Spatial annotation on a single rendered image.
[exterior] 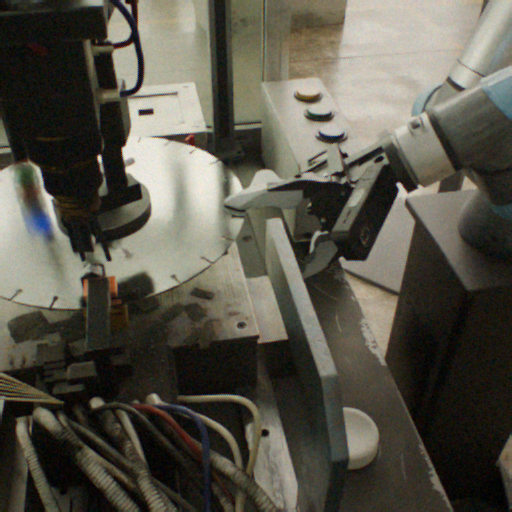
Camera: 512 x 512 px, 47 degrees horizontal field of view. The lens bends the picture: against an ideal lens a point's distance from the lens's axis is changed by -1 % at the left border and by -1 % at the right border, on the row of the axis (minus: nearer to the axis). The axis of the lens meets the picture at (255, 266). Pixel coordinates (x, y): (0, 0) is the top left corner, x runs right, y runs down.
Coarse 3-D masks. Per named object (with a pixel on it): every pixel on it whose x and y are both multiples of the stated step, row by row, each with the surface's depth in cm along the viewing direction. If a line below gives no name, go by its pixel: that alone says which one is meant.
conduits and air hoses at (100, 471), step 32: (0, 384) 54; (64, 416) 53; (96, 416) 54; (160, 416) 51; (192, 416) 50; (256, 416) 51; (32, 448) 49; (64, 448) 48; (128, 448) 50; (192, 448) 50; (256, 448) 50; (96, 480) 47; (128, 480) 48; (192, 480) 49
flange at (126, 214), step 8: (144, 184) 71; (144, 192) 70; (144, 200) 68; (120, 208) 67; (128, 208) 67; (136, 208) 67; (144, 208) 67; (104, 216) 66; (112, 216) 66; (120, 216) 66; (128, 216) 66; (136, 216) 66; (144, 216) 67; (104, 224) 65; (112, 224) 65; (120, 224) 65; (128, 224) 65; (136, 224) 66; (104, 232) 65; (112, 232) 65
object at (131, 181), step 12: (108, 156) 56; (120, 156) 56; (108, 168) 57; (120, 168) 57; (108, 180) 58; (120, 180) 58; (132, 180) 59; (108, 192) 58; (120, 192) 58; (132, 192) 59; (108, 204) 58; (120, 204) 59; (60, 216) 56; (72, 228) 58; (84, 228) 58; (72, 240) 59; (84, 240) 59; (84, 252) 60
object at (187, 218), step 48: (144, 144) 80; (0, 192) 71; (192, 192) 71; (0, 240) 64; (48, 240) 64; (96, 240) 64; (144, 240) 64; (192, 240) 64; (0, 288) 59; (48, 288) 59; (144, 288) 59
